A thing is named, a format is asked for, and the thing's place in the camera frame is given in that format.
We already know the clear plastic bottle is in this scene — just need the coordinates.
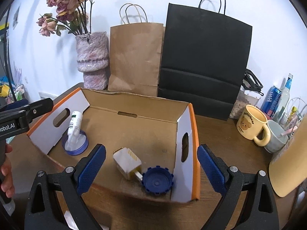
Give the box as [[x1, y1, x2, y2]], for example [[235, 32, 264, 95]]
[[273, 73, 293, 122]]

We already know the red cardboard box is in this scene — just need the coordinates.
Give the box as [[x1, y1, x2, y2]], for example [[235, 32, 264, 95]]
[[28, 88, 200, 203]]

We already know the black paper bag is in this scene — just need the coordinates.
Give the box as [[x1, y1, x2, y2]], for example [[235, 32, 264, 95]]
[[158, 0, 252, 121]]

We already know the cluttered storage shelf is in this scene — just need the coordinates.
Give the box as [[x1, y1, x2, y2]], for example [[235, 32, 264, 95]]
[[1, 76, 25, 104]]

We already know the white spray bottle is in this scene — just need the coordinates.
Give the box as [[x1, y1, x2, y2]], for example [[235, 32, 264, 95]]
[[66, 111, 83, 151]]

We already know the cream square box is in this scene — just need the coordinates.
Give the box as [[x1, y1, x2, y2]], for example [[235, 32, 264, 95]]
[[113, 147, 143, 182]]

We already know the person's left hand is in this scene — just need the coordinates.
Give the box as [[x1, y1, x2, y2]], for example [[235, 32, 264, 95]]
[[1, 143, 15, 198]]

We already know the dried rose bouquet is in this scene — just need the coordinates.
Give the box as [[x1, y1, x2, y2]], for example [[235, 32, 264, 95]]
[[36, 0, 94, 37]]

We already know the blue drink can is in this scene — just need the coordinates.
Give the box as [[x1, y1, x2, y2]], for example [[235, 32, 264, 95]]
[[261, 86, 281, 117]]

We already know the brown paper bag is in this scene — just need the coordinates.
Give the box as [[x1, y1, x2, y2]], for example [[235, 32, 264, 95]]
[[108, 3, 164, 97]]

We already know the blue gear cap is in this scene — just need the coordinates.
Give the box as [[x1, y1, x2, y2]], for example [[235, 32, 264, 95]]
[[141, 166, 174, 196]]

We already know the blue rimmed white lid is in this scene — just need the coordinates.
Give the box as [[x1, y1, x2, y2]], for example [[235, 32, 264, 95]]
[[61, 130, 89, 156]]

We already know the grey ceramic cup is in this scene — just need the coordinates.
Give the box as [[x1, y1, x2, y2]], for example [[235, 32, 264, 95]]
[[264, 120, 288, 154]]

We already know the black stand pole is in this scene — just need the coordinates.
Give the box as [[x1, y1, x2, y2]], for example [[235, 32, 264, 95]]
[[4, 5, 17, 102]]

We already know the yellow bear mug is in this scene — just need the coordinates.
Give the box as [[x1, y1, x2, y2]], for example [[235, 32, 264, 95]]
[[236, 104, 271, 147]]

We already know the clear food container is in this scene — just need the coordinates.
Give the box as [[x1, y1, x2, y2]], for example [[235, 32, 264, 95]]
[[229, 86, 261, 119]]

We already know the pink marbled vase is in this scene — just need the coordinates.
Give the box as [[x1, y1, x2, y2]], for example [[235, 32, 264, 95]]
[[75, 32, 109, 90]]

